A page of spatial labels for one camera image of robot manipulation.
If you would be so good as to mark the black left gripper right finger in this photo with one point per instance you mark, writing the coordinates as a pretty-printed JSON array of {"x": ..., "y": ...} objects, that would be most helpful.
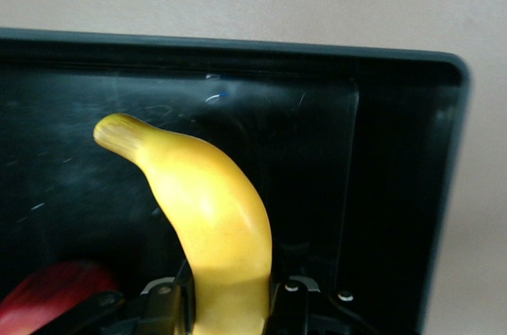
[{"x": 297, "y": 311}]

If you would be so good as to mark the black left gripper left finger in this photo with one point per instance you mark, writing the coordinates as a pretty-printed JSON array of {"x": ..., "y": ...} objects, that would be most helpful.
[{"x": 162, "y": 307}]

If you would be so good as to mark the yellow banana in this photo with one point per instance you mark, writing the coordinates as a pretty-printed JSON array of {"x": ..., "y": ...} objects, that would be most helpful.
[{"x": 214, "y": 212}]

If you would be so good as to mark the red apple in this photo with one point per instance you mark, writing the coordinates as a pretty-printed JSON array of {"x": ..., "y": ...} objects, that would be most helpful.
[{"x": 47, "y": 295}]

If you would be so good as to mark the black plastic box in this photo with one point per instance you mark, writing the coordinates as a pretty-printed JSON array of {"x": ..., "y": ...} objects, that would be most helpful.
[{"x": 396, "y": 192}]

